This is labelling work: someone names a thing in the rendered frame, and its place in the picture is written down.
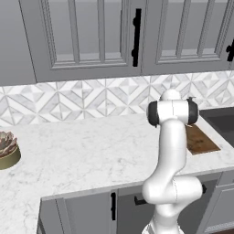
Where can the dark grey sink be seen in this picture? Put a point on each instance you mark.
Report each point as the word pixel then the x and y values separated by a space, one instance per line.
pixel 220 122

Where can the grey base cupboard door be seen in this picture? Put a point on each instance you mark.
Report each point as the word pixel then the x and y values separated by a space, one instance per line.
pixel 76 213
pixel 219 204

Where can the grey wall cupboard side panel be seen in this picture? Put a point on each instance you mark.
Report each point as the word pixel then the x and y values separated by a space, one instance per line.
pixel 15 42

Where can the grey base drawer front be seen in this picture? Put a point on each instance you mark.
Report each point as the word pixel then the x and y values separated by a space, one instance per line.
pixel 134 213

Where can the succulent plant in olive pot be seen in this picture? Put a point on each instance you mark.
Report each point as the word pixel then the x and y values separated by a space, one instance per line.
pixel 6 150

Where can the grey wall cupboard door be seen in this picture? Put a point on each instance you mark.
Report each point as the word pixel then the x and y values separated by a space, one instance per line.
pixel 189 33
pixel 88 36

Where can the brown wooden cutting board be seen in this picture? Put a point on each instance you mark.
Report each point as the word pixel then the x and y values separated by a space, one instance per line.
pixel 201 141

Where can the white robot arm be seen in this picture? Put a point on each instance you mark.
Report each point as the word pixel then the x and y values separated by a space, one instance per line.
pixel 170 158

